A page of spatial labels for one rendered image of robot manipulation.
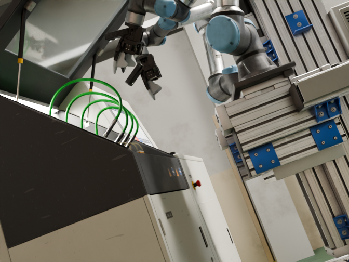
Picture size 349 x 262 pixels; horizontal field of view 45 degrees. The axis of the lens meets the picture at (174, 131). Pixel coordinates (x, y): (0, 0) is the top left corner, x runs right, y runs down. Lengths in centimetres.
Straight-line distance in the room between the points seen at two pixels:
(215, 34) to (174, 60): 262
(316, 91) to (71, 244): 98
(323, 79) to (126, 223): 81
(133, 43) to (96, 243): 77
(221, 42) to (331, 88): 38
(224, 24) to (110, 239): 83
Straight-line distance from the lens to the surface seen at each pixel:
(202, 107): 393
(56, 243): 162
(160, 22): 199
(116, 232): 152
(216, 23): 146
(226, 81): 207
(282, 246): 368
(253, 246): 386
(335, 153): 165
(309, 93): 141
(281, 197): 366
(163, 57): 408
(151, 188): 154
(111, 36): 177
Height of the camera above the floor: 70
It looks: 10 degrees up
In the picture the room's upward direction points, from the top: 20 degrees counter-clockwise
